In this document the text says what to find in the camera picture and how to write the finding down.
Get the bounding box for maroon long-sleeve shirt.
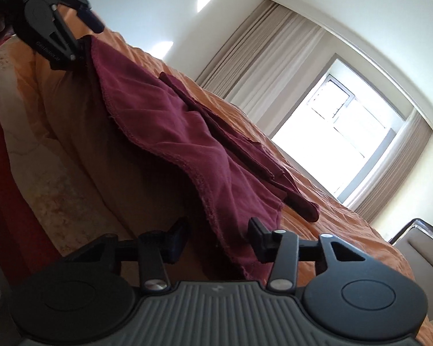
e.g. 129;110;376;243
79;35;319;281

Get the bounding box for orange duvet cover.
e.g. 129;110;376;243
32;5;433;346

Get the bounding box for floral mattress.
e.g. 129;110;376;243
0;37;129;255

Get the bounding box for right beige curtain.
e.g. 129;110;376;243
344;109;433;223

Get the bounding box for beige curtain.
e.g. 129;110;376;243
344;109;433;223
196;0;327;135

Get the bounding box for bright window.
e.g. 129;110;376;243
273;55;405;203

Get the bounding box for dark wood padded headboard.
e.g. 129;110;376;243
389;219;433;320

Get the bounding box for left beige curtain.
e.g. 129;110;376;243
196;0;327;135

